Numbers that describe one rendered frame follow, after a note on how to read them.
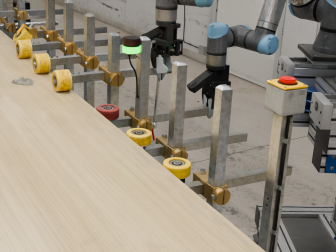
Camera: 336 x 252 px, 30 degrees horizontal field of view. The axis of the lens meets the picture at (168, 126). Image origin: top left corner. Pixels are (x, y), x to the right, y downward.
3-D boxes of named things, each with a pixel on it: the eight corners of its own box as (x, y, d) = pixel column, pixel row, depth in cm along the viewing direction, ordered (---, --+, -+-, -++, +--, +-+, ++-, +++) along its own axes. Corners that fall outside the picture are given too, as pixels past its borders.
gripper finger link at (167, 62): (170, 82, 220) (171, 57, 217) (158, 79, 224) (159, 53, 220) (176, 81, 222) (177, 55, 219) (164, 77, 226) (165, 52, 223)
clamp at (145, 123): (136, 121, 232) (136, 108, 230) (152, 133, 221) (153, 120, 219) (122, 123, 230) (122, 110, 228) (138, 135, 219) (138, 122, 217)
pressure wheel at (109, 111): (113, 131, 228) (113, 101, 224) (122, 139, 221) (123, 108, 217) (92, 134, 224) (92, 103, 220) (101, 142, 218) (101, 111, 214)
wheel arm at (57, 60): (148, 55, 279) (148, 47, 278) (152, 57, 276) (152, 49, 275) (39, 64, 256) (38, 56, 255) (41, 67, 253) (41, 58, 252)
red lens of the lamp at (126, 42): (135, 41, 214) (135, 35, 213) (143, 45, 209) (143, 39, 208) (119, 43, 211) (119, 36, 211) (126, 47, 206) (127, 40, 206)
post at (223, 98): (213, 233, 191) (226, 82, 174) (219, 239, 188) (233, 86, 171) (203, 236, 189) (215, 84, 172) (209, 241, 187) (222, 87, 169)
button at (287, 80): (288, 81, 150) (289, 75, 150) (299, 86, 147) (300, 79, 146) (275, 83, 148) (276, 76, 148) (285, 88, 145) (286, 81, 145)
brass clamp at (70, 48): (68, 47, 290) (68, 36, 288) (78, 54, 279) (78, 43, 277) (55, 48, 287) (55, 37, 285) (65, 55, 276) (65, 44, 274)
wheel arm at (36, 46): (125, 42, 300) (125, 35, 298) (128, 44, 297) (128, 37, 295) (21, 50, 277) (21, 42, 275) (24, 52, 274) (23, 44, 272)
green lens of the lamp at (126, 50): (135, 49, 215) (135, 42, 214) (142, 53, 210) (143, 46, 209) (119, 50, 212) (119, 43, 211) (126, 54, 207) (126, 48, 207)
